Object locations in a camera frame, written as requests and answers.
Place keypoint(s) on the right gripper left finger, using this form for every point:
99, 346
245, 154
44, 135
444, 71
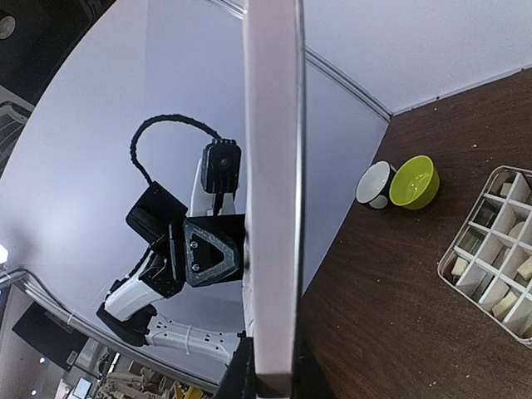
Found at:
239, 380

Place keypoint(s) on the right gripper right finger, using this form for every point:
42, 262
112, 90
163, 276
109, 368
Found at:
309, 380

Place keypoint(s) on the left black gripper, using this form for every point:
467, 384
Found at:
199, 251

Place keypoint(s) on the pink compartment tin box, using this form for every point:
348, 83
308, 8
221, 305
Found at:
489, 260

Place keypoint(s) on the bunny picture tin lid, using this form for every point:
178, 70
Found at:
275, 102

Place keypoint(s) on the black white small bowl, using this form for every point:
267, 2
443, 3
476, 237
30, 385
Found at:
373, 187

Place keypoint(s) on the lime green bowl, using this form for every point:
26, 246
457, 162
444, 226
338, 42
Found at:
415, 184

